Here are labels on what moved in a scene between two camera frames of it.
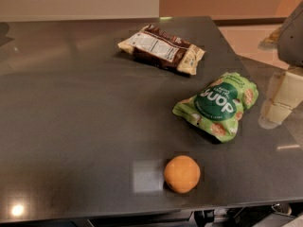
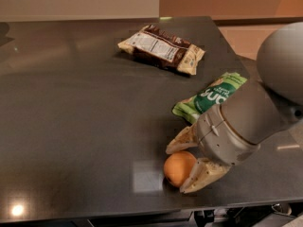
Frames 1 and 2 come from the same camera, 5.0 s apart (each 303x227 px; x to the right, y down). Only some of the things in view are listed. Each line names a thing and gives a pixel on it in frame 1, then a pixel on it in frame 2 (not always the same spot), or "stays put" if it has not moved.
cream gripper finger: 285,93 to 204,173
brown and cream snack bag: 155,44 stays put
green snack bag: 218,107 stays put
